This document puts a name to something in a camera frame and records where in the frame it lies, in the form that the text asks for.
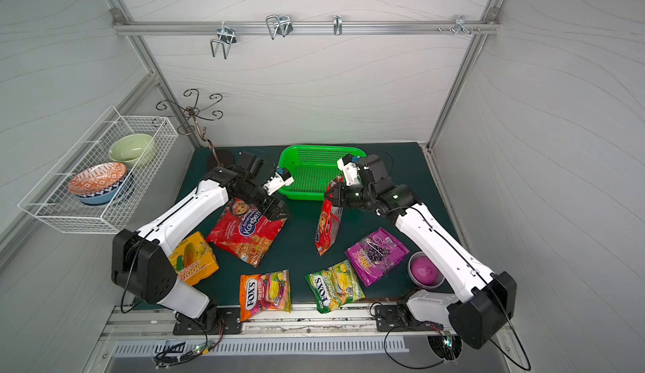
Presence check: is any green plastic basket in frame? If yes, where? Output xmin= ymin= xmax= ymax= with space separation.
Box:
xmin=278 ymin=145 xmax=366 ymax=201

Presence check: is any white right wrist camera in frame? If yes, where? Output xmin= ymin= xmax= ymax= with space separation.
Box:
xmin=337 ymin=154 xmax=360 ymax=186

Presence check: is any red candy bag with doll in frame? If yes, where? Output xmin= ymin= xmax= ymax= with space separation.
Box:
xmin=315 ymin=197 xmax=344 ymax=256

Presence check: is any copper wire stand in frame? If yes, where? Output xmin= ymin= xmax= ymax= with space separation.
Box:
xmin=156 ymin=88 xmax=234 ymax=171

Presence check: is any blue bowl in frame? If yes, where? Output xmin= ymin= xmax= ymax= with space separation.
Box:
xmin=75 ymin=176 xmax=134 ymax=206

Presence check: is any small metal hook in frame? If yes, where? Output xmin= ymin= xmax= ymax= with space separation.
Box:
xmin=333 ymin=15 xmax=343 ymax=36

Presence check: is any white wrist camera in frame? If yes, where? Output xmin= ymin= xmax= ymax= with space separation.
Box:
xmin=337 ymin=154 xmax=360 ymax=186
xmin=263 ymin=168 xmax=295 ymax=195

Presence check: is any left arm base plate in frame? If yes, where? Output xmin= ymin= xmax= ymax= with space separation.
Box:
xmin=172 ymin=305 xmax=242 ymax=336

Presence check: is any yellow candy bag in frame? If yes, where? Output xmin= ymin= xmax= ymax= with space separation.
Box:
xmin=169 ymin=232 xmax=219 ymax=287

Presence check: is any metal double hook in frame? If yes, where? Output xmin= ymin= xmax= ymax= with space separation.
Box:
xmin=210 ymin=25 xmax=237 ymax=59

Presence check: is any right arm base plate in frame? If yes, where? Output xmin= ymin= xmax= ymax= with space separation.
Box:
xmin=369 ymin=302 xmax=443 ymax=334

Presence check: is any green Fox's candy bag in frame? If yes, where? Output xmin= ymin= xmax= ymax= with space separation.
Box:
xmin=305 ymin=260 xmax=366 ymax=314

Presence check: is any purple bowl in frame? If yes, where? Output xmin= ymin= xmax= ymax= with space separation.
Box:
xmin=407 ymin=251 xmax=445 ymax=290

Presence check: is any aluminium top rail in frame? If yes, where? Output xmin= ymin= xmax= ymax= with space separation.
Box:
xmin=113 ymin=19 xmax=501 ymax=37

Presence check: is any metal bracket hook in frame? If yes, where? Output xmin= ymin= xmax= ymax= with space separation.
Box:
xmin=437 ymin=15 xmax=481 ymax=36

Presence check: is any metal loop hook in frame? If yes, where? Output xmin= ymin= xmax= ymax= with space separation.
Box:
xmin=265 ymin=15 xmax=293 ymax=40

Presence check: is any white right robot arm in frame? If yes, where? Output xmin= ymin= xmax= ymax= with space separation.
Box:
xmin=324 ymin=154 xmax=517 ymax=349

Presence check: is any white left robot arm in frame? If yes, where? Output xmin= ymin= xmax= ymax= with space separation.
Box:
xmin=110 ymin=152 xmax=294 ymax=319

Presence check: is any orange Fox's candy bag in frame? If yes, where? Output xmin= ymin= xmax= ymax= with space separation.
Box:
xmin=239 ymin=270 xmax=292 ymax=322

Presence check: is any light green bowl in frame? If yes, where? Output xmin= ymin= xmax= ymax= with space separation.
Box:
xmin=109 ymin=133 xmax=157 ymax=169

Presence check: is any red candy bag with buildings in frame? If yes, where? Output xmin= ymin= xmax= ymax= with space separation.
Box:
xmin=206 ymin=199 xmax=287 ymax=267

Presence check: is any white wire wall basket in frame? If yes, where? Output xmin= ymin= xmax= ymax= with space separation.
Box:
xmin=18 ymin=107 xmax=178 ymax=235

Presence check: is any orange patterned bowl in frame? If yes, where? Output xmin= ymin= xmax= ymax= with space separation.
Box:
xmin=67 ymin=162 xmax=127 ymax=195

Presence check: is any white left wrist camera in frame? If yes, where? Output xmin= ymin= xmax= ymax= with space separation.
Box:
xmin=263 ymin=168 xmax=295 ymax=195

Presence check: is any purple candy bag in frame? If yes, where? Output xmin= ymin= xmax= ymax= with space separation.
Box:
xmin=345 ymin=228 xmax=409 ymax=287

